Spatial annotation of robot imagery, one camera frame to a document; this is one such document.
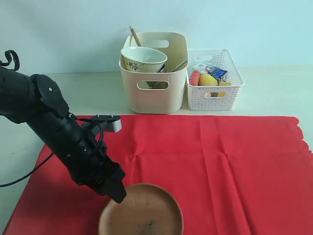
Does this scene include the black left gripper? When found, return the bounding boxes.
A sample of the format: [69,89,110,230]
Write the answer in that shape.
[27,112,126,203]

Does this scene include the brown wooden plate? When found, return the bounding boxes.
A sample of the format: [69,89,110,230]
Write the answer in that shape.
[98,183,184,235]

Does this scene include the red tablecloth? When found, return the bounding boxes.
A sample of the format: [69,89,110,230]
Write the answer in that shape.
[4,115,313,235]

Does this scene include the white ceramic floral bowl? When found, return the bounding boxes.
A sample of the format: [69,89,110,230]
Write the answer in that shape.
[120,47,168,73]

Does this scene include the red grilled sausage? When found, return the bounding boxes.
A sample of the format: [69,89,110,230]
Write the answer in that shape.
[189,70,201,86]

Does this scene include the steel table knife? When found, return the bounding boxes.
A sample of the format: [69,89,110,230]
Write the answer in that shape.
[170,60,188,72]

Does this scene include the yellow lemon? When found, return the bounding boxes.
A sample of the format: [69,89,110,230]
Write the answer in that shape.
[198,74,218,86]

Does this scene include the yellow cheese wedge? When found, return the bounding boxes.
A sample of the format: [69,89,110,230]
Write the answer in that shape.
[218,81,232,97]

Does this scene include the blue white milk carton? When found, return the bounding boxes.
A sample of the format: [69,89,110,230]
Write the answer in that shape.
[192,62,227,82]

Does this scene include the dark wooden spoon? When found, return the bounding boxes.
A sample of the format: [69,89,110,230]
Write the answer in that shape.
[146,81,163,89]

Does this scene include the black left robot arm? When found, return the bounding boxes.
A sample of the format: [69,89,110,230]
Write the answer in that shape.
[0,68,126,203]

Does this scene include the cream plastic storage bin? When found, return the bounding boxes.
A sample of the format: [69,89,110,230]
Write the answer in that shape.
[119,32,188,114]

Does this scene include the white perforated plastic basket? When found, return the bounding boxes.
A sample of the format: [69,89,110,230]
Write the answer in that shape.
[186,48,244,111]

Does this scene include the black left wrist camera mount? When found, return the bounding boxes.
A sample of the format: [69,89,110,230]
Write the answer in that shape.
[81,115,122,135]

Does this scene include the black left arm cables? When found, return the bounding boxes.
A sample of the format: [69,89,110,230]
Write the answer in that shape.
[0,49,105,188]

